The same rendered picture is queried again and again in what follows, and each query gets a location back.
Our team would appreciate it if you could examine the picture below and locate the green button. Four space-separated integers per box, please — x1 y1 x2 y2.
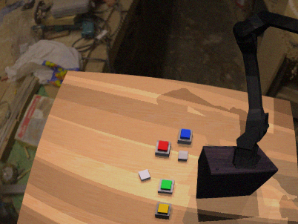
158 179 174 194

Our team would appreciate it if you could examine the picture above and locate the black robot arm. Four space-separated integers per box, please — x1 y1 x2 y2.
233 10 298 169

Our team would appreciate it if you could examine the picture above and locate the yellow button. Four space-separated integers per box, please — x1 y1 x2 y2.
155 202 172 217

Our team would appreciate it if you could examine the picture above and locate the red button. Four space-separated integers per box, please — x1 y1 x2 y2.
155 140 170 157

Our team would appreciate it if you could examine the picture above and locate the blue button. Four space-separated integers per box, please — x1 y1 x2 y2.
177 128 193 145

